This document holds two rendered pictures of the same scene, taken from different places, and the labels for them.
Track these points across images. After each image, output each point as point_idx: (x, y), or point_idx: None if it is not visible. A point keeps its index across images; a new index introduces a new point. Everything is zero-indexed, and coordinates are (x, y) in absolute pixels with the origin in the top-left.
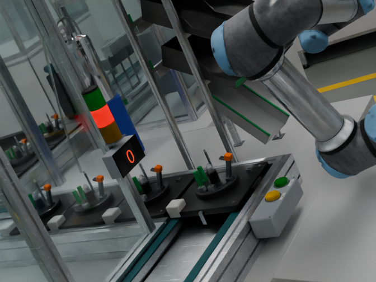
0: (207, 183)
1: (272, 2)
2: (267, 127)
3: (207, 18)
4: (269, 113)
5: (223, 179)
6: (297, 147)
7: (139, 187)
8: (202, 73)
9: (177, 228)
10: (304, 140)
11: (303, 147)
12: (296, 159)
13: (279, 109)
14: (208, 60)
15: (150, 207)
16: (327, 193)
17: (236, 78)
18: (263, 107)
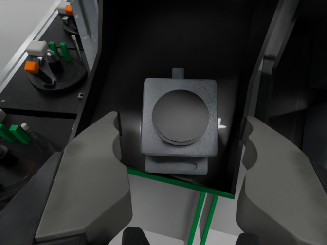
0: (11, 149)
1: None
2: (152, 212)
3: None
4: (192, 207)
5: (3, 175)
6: (212, 230)
7: (65, 58)
8: (96, 19)
9: None
10: (235, 236)
11: (208, 243)
12: (174, 240)
13: (189, 238)
14: (229, 10)
15: (26, 85)
16: None
17: (139, 135)
18: (197, 192)
